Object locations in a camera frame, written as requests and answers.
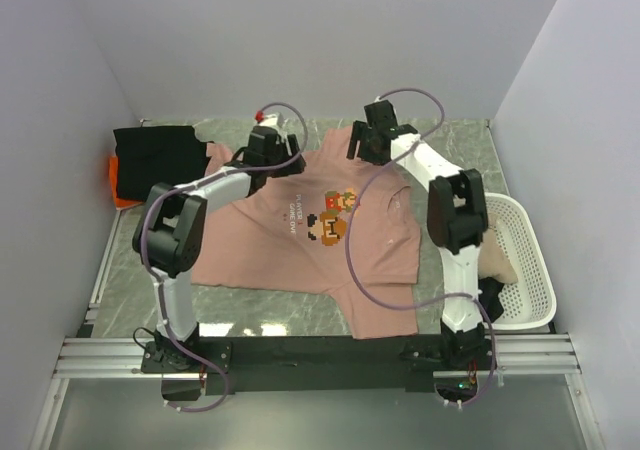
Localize aluminium frame rail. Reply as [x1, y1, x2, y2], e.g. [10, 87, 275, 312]
[32, 210, 604, 449]

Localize pink printed t-shirt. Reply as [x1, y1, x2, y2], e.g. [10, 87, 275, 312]
[192, 127, 421, 339]

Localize folded orange t-shirt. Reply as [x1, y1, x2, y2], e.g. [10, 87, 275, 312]
[108, 156, 143, 210]

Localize beige garment in basket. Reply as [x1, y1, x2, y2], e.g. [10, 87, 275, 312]
[478, 213, 518, 285]

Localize folded black t-shirt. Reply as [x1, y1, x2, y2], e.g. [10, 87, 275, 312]
[113, 125, 209, 202]

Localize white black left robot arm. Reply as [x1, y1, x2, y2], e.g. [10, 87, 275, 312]
[132, 114, 305, 372]

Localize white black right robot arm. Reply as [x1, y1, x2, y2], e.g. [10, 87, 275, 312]
[347, 99, 489, 369]

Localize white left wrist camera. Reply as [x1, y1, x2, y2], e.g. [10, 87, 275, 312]
[255, 111, 285, 131]

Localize white plastic laundry basket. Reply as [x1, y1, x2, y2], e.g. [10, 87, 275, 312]
[486, 193, 557, 332]

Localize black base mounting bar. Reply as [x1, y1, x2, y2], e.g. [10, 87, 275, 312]
[140, 335, 491, 395]

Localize black garment in basket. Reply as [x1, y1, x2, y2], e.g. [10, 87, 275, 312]
[478, 277, 504, 322]

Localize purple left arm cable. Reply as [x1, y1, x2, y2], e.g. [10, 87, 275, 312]
[138, 101, 307, 414]

